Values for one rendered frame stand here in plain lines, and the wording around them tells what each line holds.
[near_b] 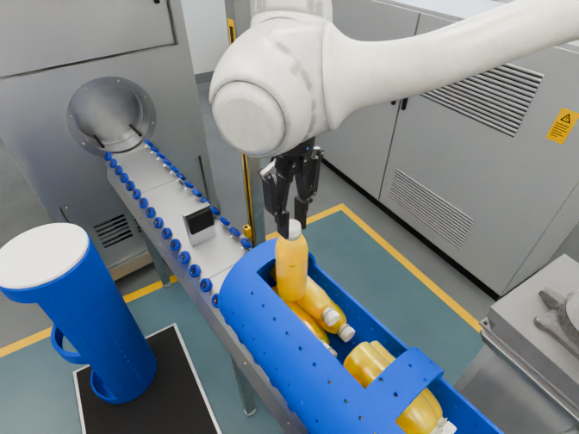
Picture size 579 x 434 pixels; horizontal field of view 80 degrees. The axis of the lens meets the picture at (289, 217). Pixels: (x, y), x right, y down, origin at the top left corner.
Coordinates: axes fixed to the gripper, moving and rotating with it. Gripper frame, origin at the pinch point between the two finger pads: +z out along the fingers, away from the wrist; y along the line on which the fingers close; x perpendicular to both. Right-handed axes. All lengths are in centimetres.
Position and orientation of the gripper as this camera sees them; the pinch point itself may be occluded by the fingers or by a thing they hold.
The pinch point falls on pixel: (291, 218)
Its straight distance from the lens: 69.5
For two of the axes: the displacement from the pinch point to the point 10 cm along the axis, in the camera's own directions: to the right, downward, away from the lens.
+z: 0.0, 7.5, 6.7
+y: -7.8, 4.2, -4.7
